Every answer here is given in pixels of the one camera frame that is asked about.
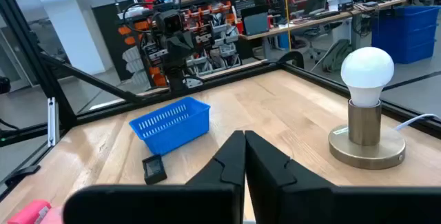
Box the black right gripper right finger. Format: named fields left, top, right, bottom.
left=245, top=130, right=441, bottom=224

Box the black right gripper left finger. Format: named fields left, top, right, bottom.
left=62, top=130, right=246, bottom=224

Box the small black square box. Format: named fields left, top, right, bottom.
left=142, top=154, right=168, bottom=185

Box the blue plastic basket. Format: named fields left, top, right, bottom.
left=129, top=96, right=211, bottom=156

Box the grey laptop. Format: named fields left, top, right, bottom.
left=240, top=5, right=270, bottom=37

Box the white bulb brass lamp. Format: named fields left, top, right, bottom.
left=328, top=46, right=407, bottom=170

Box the black table clamp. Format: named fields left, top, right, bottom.
left=277, top=50, right=306, bottom=70
left=5, top=164, right=41, bottom=187

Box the long wooden desk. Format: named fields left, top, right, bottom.
left=239, top=0, right=407, bottom=59

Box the blue plastic storage tote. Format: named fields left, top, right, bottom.
left=371, top=6, right=441, bottom=65

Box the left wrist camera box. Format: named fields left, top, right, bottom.
left=156, top=10, right=186, bottom=35

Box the pink wall charger plug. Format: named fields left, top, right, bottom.
left=6, top=199, right=63, bottom=224

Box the white frame bracket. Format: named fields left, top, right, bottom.
left=47, top=96, right=59, bottom=147

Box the white lamp cable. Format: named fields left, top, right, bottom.
left=392, top=112, right=441, bottom=132

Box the black metal table frame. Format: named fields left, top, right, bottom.
left=0, top=0, right=441, bottom=197

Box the green hose bundle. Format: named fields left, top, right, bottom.
left=322, top=39, right=353, bottom=73

